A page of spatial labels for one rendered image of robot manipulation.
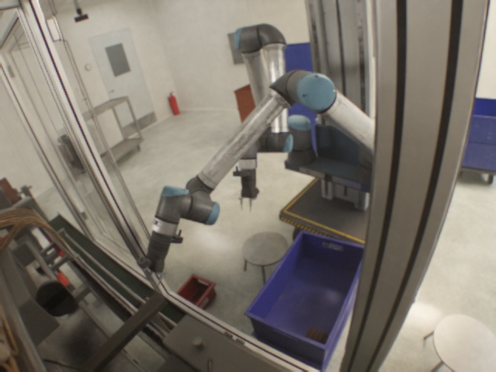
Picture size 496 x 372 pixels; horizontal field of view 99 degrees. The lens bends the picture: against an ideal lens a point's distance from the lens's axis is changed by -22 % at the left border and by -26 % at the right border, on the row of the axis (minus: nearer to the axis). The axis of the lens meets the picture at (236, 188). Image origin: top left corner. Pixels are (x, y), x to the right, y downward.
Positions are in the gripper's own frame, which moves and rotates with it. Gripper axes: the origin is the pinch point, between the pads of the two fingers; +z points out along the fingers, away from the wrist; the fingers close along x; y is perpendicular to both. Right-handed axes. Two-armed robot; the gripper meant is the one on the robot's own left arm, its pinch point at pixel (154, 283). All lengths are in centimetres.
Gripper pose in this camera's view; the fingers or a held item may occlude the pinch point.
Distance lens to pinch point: 105.2
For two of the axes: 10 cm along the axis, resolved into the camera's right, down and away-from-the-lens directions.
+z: -3.0, 9.5, -0.3
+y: -5.4, -2.0, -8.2
